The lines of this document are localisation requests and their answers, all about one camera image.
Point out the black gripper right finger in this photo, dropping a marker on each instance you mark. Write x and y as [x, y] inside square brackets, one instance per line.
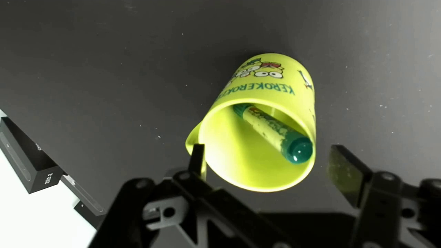
[392, 213]

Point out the green capped marker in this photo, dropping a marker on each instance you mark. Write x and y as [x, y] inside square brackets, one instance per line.
[294, 146]

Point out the yellow green cartoon mug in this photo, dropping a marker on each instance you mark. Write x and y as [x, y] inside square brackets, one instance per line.
[282, 87]

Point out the black block on table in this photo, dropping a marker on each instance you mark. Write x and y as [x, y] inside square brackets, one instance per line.
[33, 167]

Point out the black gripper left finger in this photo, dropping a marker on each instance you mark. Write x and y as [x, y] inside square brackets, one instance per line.
[222, 221]

